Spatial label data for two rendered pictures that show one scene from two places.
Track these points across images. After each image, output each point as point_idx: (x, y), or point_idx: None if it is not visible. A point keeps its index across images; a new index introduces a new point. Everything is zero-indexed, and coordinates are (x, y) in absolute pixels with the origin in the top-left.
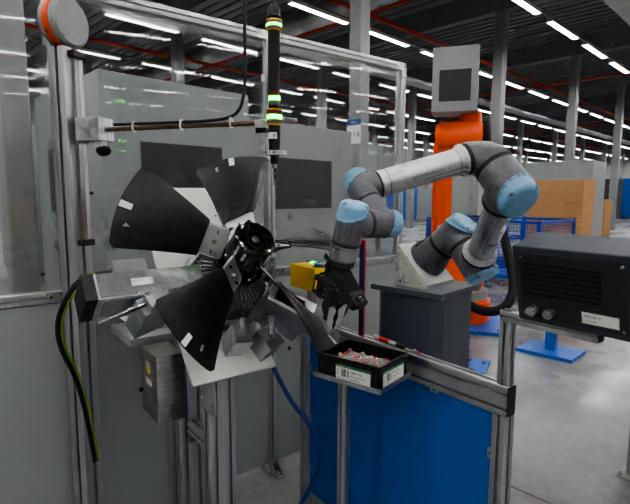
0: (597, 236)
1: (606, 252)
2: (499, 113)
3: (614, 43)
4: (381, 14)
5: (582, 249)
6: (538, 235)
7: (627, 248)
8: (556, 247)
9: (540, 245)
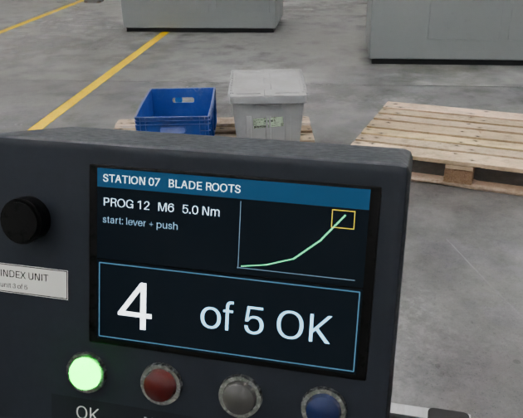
0: (156, 144)
1: (133, 130)
2: None
3: None
4: None
5: (193, 135)
6: (370, 156)
7: (80, 130)
8: (267, 139)
9: (320, 143)
